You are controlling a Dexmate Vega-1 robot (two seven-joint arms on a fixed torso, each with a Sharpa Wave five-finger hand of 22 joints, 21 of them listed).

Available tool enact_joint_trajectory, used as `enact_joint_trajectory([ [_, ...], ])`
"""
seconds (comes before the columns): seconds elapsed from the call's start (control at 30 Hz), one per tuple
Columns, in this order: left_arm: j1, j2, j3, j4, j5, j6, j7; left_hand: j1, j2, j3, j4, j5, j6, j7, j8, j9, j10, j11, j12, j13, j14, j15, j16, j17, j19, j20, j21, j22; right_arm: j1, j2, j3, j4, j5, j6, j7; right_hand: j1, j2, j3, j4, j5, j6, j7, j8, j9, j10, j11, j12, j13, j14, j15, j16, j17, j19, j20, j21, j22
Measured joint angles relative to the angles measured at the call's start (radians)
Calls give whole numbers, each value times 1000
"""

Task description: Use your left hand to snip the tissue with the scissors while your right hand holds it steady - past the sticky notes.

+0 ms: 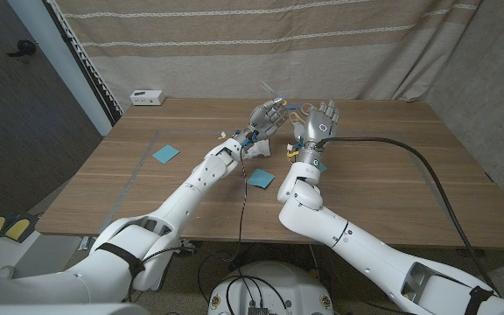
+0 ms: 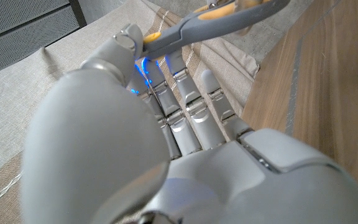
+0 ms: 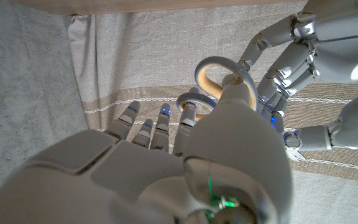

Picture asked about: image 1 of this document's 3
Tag beige striped curtain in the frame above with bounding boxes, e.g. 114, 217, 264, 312
54, 0, 483, 110

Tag white power strip box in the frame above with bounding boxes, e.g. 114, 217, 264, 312
129, 89, 166, 107

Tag orange-handled scissors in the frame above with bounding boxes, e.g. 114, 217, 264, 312
260, 81, 319, 128

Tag black cable on base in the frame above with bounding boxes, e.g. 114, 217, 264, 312
226, 275, 289, 314

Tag black strip with lace trim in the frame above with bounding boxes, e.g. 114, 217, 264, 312
44, 0, 125, 128

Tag white tissue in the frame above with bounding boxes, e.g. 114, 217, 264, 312
245, 138, 272, 158

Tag white floor panel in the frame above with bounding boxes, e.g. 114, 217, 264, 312
0, 212, 85, 281

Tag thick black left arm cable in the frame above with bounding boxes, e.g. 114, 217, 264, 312
140, 246, 196, 264

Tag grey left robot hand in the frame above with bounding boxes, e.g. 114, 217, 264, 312
246, 98, 289, 141

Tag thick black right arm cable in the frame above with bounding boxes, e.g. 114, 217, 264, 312
317, 136, 501, 298

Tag white robot torso edge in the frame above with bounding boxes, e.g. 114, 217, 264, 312
0, 303, 151, 315

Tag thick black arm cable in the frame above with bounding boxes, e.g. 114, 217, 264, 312
140, 246, 196, 264
317, 136, 501, 298

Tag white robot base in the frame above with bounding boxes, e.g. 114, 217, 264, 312
207, 260, 335, 315

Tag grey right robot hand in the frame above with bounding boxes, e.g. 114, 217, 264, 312
293, 99, 340, 165

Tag thin dark left wrist cable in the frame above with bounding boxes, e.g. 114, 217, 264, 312
229, 146, 249, 263

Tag white door frame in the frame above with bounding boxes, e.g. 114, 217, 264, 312
6, 0, 114, 137

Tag black door handle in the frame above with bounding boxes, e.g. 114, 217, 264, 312
6, 39, 38, 58

